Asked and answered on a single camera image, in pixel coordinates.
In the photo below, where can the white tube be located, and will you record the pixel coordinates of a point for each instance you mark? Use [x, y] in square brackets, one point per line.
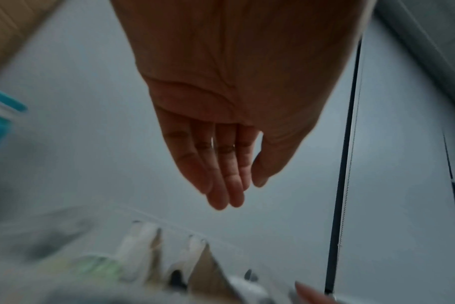
[188, 255]
[137, 249]

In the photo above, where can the green packet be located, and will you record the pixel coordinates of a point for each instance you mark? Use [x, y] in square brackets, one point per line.
[96, 265]

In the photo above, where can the person's right hand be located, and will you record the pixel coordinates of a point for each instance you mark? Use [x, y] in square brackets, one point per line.
[314, 295]

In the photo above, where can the black strip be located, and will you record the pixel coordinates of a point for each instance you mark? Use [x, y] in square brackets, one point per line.
[343, 166]

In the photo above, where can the clear plastic storage box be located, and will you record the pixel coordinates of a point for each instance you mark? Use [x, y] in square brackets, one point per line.
[81, 252]

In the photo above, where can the person's left hand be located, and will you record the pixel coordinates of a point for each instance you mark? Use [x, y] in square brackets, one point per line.
[231, 74]

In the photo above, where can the teal plastic container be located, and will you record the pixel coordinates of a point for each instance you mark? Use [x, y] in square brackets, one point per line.
[0, 118]

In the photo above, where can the brown cardboard box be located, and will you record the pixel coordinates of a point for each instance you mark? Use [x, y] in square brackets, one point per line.
[13, 26]

